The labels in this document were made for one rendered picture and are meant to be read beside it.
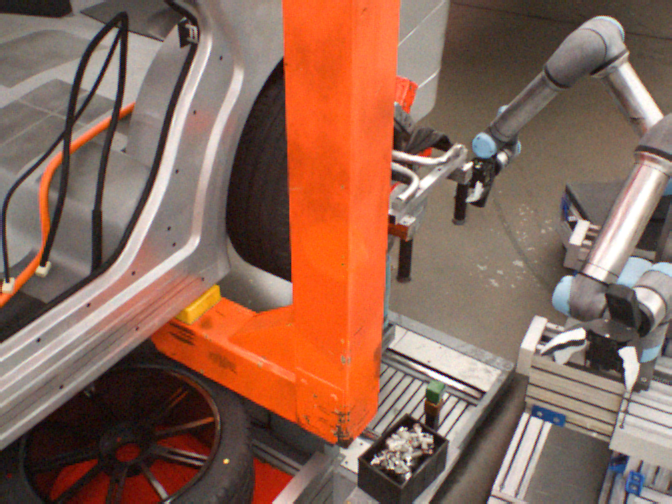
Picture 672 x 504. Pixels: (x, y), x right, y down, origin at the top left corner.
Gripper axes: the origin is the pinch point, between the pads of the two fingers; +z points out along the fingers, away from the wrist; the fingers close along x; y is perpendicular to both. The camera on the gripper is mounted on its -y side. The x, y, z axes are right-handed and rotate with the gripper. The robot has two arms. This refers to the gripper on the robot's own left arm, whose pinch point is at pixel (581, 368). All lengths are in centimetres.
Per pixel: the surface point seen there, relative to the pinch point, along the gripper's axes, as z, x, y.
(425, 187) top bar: -62, 77, 16
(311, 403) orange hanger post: -5, 73, 50
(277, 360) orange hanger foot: -6, 85, 42
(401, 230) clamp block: -47, 74, 21
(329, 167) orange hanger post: -7, 58, -19
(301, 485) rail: 1, 75, 75
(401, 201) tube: -49, 75, 13
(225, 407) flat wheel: 2, 100, 60
